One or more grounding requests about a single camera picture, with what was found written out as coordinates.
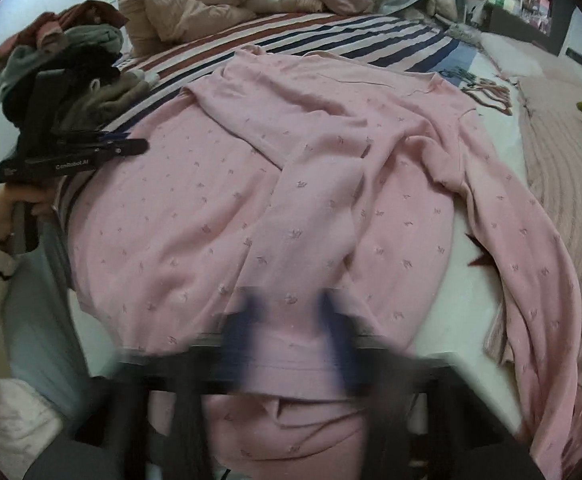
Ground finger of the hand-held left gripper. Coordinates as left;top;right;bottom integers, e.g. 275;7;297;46
56;138;150;157
54;130;133;143

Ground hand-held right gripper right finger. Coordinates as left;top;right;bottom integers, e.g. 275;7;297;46
317;287;424;480

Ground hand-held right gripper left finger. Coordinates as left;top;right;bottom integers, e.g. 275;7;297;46
163;287;272;480

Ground pink printed pajama top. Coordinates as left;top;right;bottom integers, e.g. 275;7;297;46
64;45;582;480

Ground pile of folded clothes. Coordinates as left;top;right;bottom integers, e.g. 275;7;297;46
0;0;159;128

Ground person's left hand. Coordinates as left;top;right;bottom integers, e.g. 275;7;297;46
0;184;48;243

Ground person's light blue trousers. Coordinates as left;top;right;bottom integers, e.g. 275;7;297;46
1;220;94;413

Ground beige duvet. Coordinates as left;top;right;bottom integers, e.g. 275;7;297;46
118;0;324;57

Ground striped blanket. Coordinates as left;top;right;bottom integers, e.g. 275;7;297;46
56;10;478;211

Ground white printed bed sheet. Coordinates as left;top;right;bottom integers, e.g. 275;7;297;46
411;35;539;433

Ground pink knit pillow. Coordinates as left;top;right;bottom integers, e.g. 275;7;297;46
483;77;582;401

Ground pale pink pillow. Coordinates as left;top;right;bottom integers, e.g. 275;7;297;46
478;32;582;92

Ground dark desk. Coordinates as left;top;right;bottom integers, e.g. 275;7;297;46
485;2;554;42

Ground dark bookshelf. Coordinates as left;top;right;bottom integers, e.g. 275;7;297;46
515;0;579;43

